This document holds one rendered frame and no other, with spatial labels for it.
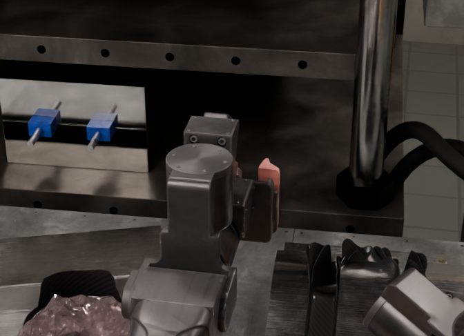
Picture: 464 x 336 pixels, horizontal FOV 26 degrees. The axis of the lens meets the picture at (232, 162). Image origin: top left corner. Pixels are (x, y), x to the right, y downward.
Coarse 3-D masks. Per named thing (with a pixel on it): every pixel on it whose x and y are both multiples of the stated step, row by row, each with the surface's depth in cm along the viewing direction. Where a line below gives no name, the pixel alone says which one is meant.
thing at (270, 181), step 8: (256, 184) 94; (264, 184) 94; (272, 184) 94; (256, 192) 95; (264, 192) 94; (272, 192) 94; (256, 200) 95; (264, 200) 95; (272, 200) 95; (256, 208) 95; (264, 208) 95; (272, 208) 96; (256, 216) 96; (264, 216) 96; (232, 224) 90; (256, 224) 96; (264, 224) 96; (272, 224) 97; (248, 232) 97; (256, 232) 97; (264, 232) 96; (272, 232) 97; (248, 240) 97; (256, 240) 97; (264, 240) 97
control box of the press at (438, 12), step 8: (424, 0) 176; (432, 0) 168; (440, 0) 168; (448, 0) 168; (456, 0) 168; (424, 8) 174; (432, 8) 169; (440, 8) 169; (448, 8) 169; (456, 8) 168; (424, 16) 172; (432, 16) 170; (440, 16) 170; (448, 16) 169; (456, 16) 169; (432, 24) 170; (440, 24) 170; (448, 24) 170; (456, 24) 170
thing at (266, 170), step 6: (264, 162) 100; (258, 168) 96; (264, 168) 96; (270, 168) 96; (276, 168) 96; (258, 174) 97; (264, 174) 97; (270, 174) 96; (276, 174) 96; (264, 180) 97; (276, 180) 97; (276, 186) 97; (276, 192) 97; (276, 198) 97; (276, 204) 97; (276, 210) 97; (276, 216) 98; (276, 222) 98; (276, 228) 98
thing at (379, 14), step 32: (384, 0) 156; (384, 32) 159; (384, 64) 162; (384, 96) 165; (352, 128) 170; (384, 128) 168; (352, 160) 172; (384, 160) 172; (352, 192) 172; (384, 192) 173
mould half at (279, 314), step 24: (288, 264) 134; (360, 264) 134; (432, 264) 134; (456, 264) 134; (288, 288) 131; (360, 288) 130; (384, 288) 130; (456, 288) 129; (288, 312) 129; (360, 312) 128
